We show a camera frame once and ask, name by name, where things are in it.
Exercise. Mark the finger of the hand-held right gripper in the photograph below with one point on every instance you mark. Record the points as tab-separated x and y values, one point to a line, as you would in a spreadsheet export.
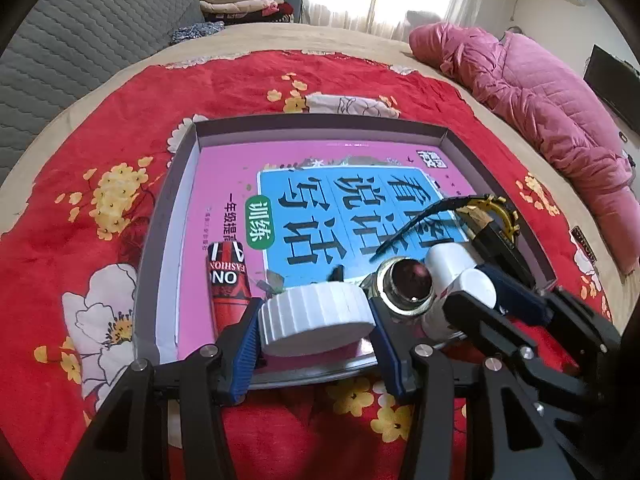
477	320
515	295

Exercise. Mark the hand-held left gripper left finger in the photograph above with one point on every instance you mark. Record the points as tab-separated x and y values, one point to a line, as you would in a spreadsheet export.
245	355

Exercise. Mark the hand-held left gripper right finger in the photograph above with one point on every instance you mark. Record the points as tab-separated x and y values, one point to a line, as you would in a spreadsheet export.
391	355

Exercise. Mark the small white bottle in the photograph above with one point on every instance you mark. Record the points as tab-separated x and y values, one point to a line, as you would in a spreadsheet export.
450	262

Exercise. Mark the red and black can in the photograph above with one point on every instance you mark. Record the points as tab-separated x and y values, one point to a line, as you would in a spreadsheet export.
230	285

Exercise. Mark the white ribbed round lid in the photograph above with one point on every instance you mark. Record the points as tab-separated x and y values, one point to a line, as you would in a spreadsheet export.
315	320

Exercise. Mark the yellow and black wristwatch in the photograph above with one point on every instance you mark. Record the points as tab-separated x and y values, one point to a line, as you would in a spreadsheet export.
500	207

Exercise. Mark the black hair clip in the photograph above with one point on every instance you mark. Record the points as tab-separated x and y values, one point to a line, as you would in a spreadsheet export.
337	274

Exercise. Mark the grey cardboard box tray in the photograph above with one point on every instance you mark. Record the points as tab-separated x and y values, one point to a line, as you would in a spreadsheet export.
160	260

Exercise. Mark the pink and blue book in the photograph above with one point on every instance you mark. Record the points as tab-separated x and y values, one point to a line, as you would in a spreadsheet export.
225	185

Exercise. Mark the pink quilt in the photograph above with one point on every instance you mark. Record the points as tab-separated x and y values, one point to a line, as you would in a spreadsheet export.
540	105

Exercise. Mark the black television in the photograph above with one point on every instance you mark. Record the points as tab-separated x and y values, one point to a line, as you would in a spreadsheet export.
612	82

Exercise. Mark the red floral blanket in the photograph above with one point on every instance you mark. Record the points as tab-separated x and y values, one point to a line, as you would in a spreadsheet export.
75	160

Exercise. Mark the grey pillow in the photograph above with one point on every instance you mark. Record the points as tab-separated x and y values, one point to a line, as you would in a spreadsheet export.
422	17

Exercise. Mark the beige bed sheet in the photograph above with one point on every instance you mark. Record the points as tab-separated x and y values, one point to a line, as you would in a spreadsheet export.
350	40

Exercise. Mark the blue patterned cloth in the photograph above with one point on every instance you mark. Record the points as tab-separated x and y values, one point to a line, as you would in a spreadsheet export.
195	34

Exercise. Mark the grey quilted sofa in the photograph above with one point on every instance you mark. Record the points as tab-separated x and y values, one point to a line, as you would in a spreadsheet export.
85	45

